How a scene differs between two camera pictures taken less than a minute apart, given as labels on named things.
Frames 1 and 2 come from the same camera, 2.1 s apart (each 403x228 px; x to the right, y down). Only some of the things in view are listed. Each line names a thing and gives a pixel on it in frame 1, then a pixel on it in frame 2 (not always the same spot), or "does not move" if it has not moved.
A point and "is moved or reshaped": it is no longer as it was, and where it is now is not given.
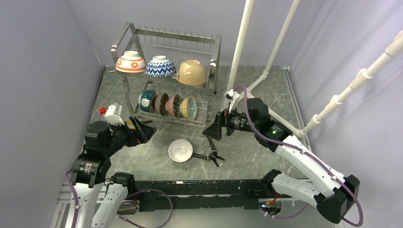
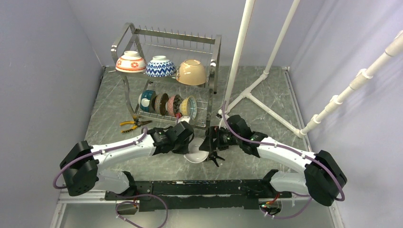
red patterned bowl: (160, 67) does not move
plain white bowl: (180, 150) is moved or reshaped
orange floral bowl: (130, 62) does not move
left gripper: (145, 132) to (183, 150)
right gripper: (222, 119) to (208, 145)
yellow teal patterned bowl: (188, 108) does not move
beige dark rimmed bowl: (158, 103) does not move
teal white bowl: (145, 99) does not move
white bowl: (191, 72) does not move
